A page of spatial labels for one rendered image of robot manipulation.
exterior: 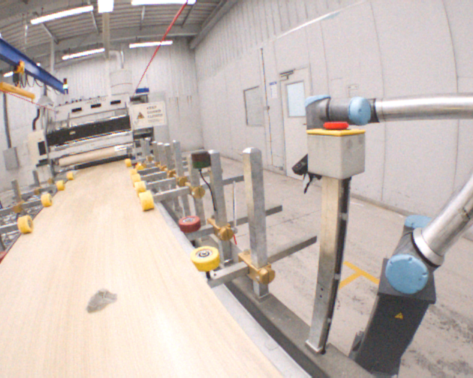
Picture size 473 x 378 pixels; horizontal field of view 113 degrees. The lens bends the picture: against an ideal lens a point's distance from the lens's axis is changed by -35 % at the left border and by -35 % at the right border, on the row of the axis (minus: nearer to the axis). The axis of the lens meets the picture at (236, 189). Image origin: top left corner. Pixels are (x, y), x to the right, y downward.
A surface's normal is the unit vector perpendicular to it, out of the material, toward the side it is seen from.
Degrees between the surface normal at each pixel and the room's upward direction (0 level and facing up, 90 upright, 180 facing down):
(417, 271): 94
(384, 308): 90
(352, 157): 90
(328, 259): 90
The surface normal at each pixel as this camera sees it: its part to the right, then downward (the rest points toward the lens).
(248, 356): -0.09, -0.95
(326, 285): -0.87, 0.22
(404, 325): -0.58, 0.29
